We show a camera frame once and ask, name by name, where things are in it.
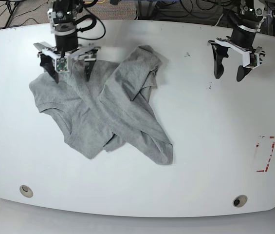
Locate black tripod stand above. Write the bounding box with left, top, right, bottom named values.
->
left=0, top=0, right=18, bottom=28

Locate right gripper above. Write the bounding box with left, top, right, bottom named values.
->
left=34, top=24, right=100, bottom=83

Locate red tape rectangle marking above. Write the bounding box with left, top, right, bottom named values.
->
left=254, top=136, right=275, bottom=173

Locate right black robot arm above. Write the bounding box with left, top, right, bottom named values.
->
left=34, top=0, right=101, bottom=83

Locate grey t-shirt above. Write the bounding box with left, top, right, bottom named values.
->
left=29, top=45, right=173, bottom=165

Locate table grommet hole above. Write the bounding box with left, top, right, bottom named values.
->
left=232, top=195, right=248, bottom=208
left=19, top=185, right=33, bottom=198

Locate left table grommet hole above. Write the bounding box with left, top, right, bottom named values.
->
left=19, top=185, right=33, bottom=198

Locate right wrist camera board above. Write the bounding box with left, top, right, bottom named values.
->
left=55, top=57, right=69, bottom=73

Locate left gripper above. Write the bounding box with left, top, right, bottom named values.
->
left=208, top=25, right=266, bottom=82

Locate right table grommet hole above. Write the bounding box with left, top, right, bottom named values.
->
left=232, top=195, right=248, bottom=208

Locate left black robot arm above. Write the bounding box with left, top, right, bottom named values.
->
left=208, top=0, right=267, bottom=82

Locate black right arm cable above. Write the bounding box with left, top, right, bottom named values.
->
left=75, top=6, right=106, bottom=41

